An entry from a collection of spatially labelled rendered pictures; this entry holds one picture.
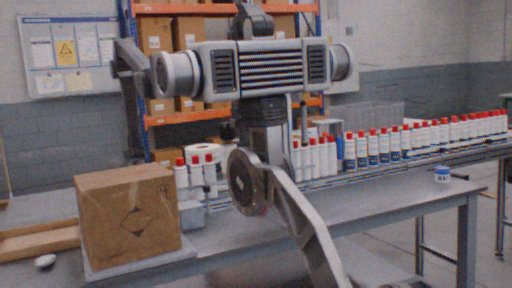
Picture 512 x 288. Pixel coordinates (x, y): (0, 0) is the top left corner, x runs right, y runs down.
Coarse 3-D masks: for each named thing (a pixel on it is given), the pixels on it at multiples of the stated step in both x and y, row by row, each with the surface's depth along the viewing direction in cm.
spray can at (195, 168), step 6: (192, 156) 189; (198, 156) 189; (192, 162) 189; (198, 162) 189; (192, 168) 189; (198, 168) 189; (192, 174) 189; (198, 174) 189; (192, 180) 190; (198, 180) 189; (198, 192) 190; (198, 198) 191; (204, 198) 192
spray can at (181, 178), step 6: (180, 162) 186; (180, 168) 186; (180, 174) 186; (186, 174) 188; (180, 180) 186; (186, 180) 188; (180, 186) 187; (180, 192) 187; (186, 192) 188; (180, 198) 188; (186, 198) 188
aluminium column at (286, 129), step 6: (288, 102) 186; (288, 108) 186; (288, 114) 187; (288, 120) 187; (282, 126) 187; (288, 126) 188; (282, 132) 188; (288, 132) 189; (282, 138) 190; (288, 138) 189; (282, 144) 190; (288, 144) 190; (288, 150) 190; (288, 156) 191
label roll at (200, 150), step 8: (200, 144) 252; (208, 144) 250; (216, 144) 248; (192, 152) 235; (200, 152) 233; (208, 152) 234; (216, 152) 238; (200, 160) 234; (216, 160) 238; (216, 168) 238
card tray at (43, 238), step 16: (48, 224) 181; (64, 224) 184; (0, 240) 173; (16, 240) 173; (32, 240) 172; (48, 240) 170; (64, 240) 160; (80, 240) 162; (0, 256) 152; (16, 256) 154; (32, 256) 156
